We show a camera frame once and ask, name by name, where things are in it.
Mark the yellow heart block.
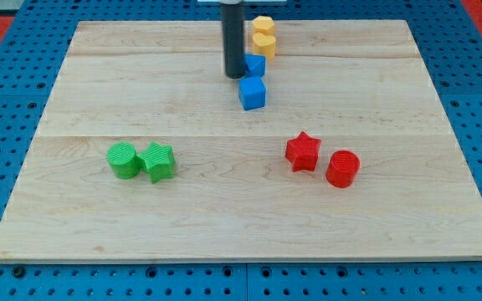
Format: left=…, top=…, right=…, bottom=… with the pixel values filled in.
left=252, top=33, right=276, bottom=60

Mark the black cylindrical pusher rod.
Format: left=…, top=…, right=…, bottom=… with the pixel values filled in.
left=220, top=0, right=246, bottom=79

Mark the wooden board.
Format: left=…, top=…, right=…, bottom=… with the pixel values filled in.
left=0, top=19, right=482, bottom=264

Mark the red cylinder block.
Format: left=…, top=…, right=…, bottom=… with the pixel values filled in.
left=326, top=150, right=361, bottom=188

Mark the yellow hexagon block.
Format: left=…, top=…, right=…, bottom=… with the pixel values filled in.
left=251, top=16, right=275, bottom=35

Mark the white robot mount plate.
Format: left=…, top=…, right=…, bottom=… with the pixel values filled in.
left=197, top=0, right=286, bottom=4

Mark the blue triangle block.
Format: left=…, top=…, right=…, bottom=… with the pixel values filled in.
left=244, top=54, right=266, bottom=77

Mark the green star block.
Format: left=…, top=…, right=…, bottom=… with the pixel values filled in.
left=136, top=141, right=176, bottom=184

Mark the green cylinder block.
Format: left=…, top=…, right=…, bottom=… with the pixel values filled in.
left=106, top=141, right=141, bottom=180

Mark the red star block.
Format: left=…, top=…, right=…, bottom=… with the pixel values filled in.
left=285, top=131, right=321, bottom=172

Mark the blue cube block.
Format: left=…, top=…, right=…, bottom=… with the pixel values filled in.
left=238, top=77, right=267, bottom=110

